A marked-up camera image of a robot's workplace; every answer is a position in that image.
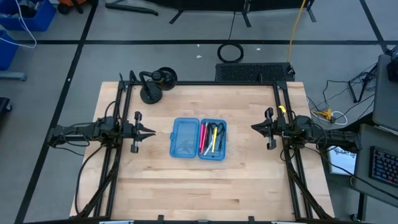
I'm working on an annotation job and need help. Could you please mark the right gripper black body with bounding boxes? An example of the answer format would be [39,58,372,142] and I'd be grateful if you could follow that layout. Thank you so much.
[266,107,294,151]

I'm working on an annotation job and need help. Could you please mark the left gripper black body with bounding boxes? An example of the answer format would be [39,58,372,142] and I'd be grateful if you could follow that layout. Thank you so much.
[121,111,142,154]

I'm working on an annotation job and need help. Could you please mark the blue translucent plastic supply box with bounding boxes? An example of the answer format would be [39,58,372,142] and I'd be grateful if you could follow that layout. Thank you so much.
[169,117,228,162]

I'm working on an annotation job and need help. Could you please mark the black clear-barrel gel pen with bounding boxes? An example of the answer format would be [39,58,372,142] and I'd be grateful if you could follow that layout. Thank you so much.
[218,124,225,153]

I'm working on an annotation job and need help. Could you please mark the black-handled scissors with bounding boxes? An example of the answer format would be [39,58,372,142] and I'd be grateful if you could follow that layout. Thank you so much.
[203,122,226,154]

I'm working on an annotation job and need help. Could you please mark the thick pink marker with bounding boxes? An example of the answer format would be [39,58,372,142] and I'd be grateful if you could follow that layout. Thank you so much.
[201,123,208,156]

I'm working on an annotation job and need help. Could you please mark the yellow power plug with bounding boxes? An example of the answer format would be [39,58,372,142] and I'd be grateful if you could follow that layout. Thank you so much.
[312,108,333,121]

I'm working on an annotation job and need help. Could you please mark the black computer tower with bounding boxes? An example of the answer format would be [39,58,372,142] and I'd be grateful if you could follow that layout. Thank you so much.
[215,62,295,83]

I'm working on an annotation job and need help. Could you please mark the white printed paper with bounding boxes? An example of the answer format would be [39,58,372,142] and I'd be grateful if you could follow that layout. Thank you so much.
[328,145,358,175]

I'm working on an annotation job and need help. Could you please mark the gray desk top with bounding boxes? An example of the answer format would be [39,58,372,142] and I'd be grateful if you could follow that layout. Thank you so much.
[372,54,398,131]
[353,123,398,222]

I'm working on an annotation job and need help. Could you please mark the black backlit keyboard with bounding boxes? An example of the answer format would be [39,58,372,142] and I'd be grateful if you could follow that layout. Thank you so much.
[369,145,398,189]

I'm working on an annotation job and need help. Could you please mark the black floor bar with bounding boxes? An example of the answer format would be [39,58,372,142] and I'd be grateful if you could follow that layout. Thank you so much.
[104,2,159,17]

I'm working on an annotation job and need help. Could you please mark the black desk device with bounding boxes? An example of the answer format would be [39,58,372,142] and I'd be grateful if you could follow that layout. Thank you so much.
[387,45,398,83]

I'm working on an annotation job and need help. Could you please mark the black stand with legs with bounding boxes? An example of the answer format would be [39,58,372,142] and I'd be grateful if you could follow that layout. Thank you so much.
[144,0,317,28]

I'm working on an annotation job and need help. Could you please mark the black caster foot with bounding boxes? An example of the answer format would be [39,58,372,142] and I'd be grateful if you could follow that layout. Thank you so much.
[0,96,12,114]

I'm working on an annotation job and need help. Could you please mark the gray metal base bar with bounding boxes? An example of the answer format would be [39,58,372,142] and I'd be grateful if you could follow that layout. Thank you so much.
[0,70,27,82]

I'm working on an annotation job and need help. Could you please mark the orange and black bag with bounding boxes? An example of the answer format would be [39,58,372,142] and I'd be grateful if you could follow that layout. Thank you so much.
[57,0,94,15]

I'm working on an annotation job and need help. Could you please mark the blue plastic bin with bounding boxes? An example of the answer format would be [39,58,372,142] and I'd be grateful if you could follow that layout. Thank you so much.
[0,29,19,71]
[0,0,57,32]

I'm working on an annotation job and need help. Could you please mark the black aluminium table frame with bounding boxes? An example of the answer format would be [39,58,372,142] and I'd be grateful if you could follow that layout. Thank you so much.
[70,70,335,222]

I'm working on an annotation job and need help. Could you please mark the white cable loop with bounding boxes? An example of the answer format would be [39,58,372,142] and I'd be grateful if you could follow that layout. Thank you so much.
[330,110,349,126]

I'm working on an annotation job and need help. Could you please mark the thick black cable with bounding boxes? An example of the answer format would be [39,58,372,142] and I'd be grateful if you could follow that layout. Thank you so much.
[74,144,105,216]
[303,145,398,194]

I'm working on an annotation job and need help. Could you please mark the coiled black cable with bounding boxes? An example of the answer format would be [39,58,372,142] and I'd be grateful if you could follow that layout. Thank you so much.
[217,42,244,64]

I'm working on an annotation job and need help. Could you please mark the black floor cable bundle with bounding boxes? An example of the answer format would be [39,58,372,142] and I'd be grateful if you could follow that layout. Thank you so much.
[322,62,379,104]

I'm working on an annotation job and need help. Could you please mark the yellow cable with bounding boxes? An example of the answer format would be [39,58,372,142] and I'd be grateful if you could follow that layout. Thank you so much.
[287,0,307,63]

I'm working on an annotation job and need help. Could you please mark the thin black cable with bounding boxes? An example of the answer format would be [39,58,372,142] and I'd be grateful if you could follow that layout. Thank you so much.
[229,11,236,40]

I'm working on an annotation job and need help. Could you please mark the long white cable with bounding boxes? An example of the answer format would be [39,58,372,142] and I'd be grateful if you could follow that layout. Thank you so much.
[0,0,38,49]

